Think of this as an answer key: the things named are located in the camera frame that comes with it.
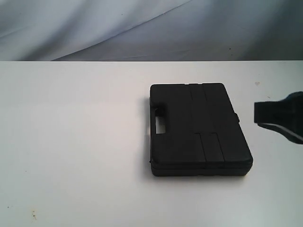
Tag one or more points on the black plastic carrying case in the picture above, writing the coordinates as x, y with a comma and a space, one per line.
195, 131

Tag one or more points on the white backdrop sheet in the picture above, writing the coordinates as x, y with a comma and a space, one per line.
151, 30

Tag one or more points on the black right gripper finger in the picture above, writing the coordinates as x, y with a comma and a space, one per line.
284, 133
284, 114

